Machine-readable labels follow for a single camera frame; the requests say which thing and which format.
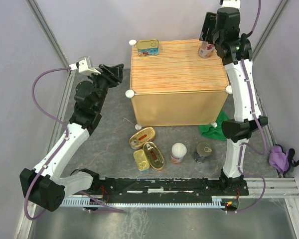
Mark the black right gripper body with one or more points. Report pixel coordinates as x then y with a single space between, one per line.
216 36

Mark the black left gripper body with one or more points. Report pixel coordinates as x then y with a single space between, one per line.
103 83

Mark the blue rectangular luncheon meat tin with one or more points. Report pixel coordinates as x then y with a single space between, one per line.
147 47

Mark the wooden cube cabinet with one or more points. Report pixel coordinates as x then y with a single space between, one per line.
177 87

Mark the oval red fish tin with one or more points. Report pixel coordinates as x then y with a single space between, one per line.
141 137

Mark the dark blue round can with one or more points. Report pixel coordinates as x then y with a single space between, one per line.
202 151

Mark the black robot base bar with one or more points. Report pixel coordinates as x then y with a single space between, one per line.
162 190

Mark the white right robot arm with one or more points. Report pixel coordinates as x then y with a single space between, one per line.
237 58

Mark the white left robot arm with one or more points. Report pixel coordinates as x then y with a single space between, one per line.
44 185

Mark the gold rectangular meat tin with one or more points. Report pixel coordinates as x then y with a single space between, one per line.
141 160

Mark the gold oval fish tin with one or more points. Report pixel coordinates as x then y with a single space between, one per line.
154 156

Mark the green cloth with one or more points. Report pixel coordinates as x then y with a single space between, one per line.
211 132

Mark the purple cloth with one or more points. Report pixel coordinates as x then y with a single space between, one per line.
281 160

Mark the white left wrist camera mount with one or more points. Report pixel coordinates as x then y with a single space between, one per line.
84 66

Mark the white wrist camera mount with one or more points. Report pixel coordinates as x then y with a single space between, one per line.
84 66
230 3

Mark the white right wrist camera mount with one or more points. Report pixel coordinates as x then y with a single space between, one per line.
230 3

